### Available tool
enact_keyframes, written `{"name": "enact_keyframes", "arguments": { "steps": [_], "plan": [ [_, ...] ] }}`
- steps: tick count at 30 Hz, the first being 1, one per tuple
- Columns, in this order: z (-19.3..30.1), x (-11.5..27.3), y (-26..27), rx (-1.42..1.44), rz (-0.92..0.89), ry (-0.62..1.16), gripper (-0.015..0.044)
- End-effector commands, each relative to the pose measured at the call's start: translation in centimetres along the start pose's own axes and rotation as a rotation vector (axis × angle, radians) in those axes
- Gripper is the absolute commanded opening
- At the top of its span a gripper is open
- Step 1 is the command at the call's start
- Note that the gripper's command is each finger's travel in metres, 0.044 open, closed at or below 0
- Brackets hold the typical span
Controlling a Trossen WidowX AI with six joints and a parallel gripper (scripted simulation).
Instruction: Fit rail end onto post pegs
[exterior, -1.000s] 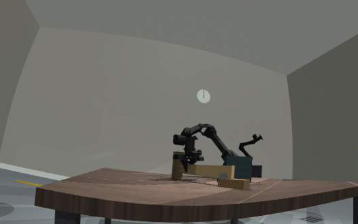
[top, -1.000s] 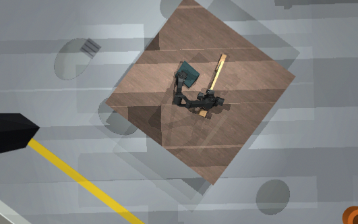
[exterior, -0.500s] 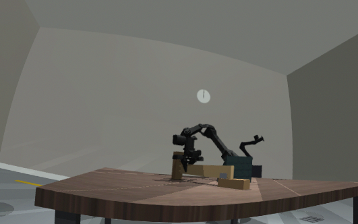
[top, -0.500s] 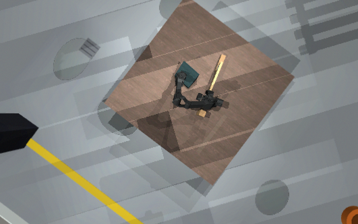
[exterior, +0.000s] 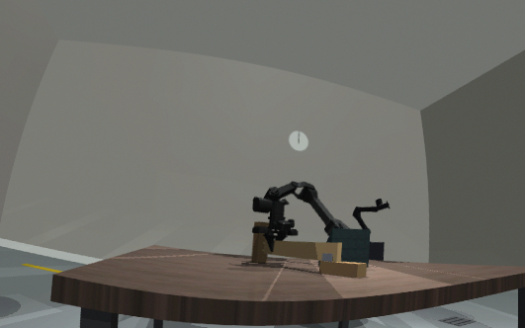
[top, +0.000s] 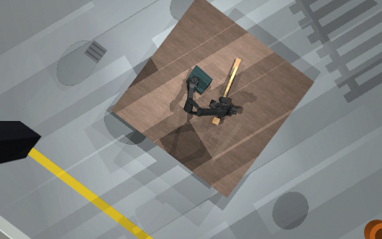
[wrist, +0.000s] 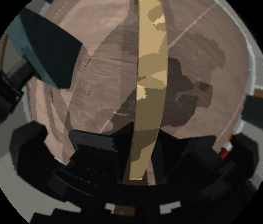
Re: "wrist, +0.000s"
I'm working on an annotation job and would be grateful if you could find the long tan wooden rail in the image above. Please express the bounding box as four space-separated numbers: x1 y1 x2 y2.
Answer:
130 0 168 180

